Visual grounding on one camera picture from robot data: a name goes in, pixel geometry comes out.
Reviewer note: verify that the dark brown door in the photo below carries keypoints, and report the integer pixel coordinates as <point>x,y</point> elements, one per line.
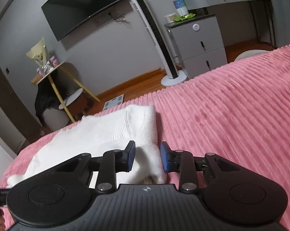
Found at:
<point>5,96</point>

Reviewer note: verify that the white tower fan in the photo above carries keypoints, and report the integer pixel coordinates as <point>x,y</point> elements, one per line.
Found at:
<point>147,24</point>

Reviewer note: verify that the black wall television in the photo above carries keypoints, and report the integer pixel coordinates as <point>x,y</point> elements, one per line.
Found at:
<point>82,4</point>

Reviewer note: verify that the white knitted sweater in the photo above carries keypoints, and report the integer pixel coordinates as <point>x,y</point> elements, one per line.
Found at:
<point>99,134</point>

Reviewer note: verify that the blue white canister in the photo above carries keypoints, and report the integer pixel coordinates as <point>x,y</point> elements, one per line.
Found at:
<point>181,7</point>

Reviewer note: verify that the cream wrapped bouquet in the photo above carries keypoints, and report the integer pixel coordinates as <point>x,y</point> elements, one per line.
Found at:
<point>38,50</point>

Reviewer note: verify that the white bathroom scale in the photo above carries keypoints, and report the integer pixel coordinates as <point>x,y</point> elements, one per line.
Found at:
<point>113,103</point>

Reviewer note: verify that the white bin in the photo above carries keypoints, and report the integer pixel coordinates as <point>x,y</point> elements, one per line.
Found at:
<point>54,120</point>

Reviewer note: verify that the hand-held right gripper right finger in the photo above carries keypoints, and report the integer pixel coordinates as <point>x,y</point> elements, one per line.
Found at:
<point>164,158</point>

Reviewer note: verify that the green wrapper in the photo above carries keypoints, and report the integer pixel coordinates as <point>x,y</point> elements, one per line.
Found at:
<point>184,17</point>

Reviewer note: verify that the wooden side table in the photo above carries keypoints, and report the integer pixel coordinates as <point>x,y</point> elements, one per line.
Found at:
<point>42,78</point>

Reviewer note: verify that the pink ribbed blanket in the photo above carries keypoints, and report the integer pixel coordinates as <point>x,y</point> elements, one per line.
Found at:
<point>231,113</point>

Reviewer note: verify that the pink small box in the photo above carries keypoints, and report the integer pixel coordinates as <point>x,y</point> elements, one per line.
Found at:
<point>54,61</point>

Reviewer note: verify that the wall socket strip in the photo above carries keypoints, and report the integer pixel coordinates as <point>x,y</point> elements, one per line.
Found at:
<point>101,19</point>

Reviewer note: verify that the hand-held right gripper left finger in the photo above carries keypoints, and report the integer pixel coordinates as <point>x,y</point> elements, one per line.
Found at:
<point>131,157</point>

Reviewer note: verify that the grey drawer cabinet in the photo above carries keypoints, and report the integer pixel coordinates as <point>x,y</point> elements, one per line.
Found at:
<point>197,43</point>

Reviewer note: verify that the black hanging garment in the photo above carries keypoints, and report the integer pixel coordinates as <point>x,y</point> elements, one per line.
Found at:
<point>42,98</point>

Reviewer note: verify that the white container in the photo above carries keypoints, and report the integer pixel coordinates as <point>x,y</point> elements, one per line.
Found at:
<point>170,18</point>

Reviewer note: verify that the grey curtain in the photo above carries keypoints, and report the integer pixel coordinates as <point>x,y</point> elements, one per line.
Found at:
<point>284,12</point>

